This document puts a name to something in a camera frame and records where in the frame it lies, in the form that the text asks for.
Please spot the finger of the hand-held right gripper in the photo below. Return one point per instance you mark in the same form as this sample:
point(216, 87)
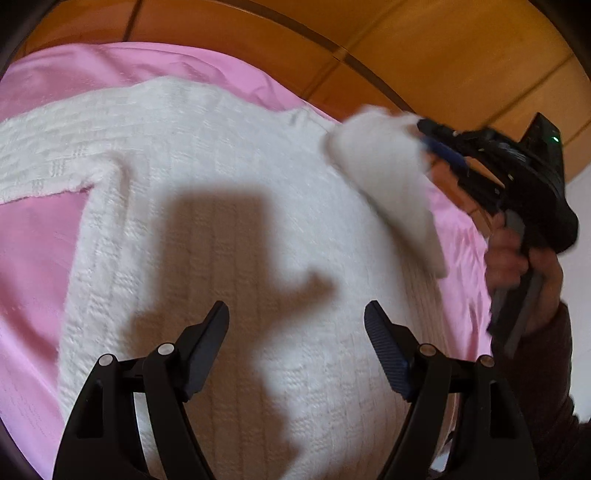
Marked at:
point(485, 196)
point(450, 154)

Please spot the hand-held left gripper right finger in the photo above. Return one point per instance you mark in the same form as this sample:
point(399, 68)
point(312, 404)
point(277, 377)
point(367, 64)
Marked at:
point(388, 350)

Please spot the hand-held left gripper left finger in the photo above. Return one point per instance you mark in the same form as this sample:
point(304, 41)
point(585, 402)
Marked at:
point(213, 339)

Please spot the white knitted sweater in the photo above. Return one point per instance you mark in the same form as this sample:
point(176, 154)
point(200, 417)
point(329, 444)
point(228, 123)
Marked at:
point(231, 230)

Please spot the person's right forearm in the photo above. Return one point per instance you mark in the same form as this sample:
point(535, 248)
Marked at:
point(554, 374)

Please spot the person's right hand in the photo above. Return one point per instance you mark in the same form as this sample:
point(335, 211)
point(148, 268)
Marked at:
point(505, 263)

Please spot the wooden panelled wardrobe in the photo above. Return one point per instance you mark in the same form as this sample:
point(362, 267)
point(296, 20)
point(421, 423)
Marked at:
point(415, 50)

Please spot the pink bedsheet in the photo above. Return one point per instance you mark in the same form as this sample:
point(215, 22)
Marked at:
point(37, 258)

